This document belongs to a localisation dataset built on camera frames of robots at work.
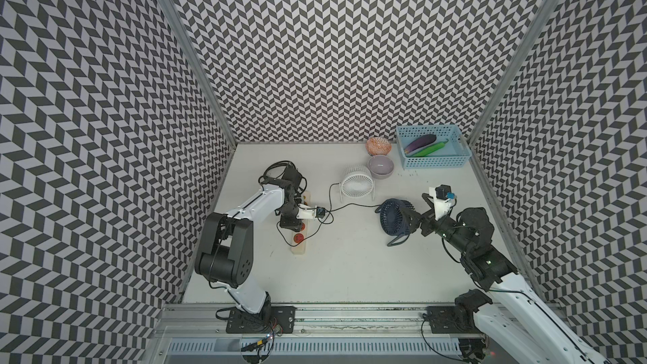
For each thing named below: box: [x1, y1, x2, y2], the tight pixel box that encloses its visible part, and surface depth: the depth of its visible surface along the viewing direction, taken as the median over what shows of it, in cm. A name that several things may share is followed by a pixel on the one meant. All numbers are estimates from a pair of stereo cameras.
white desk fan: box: [339, 165, 375, 204], surface depth 97 cm
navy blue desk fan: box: [374, 198, 415, 247], surface depth 90 cm
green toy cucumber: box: [411, 139, 450, 158], surface depth 114 cm
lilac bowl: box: [367, 155, 395, 180], surface depth 107 cm
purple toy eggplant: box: [403, 133, 437, 154], surface depth 115 cm
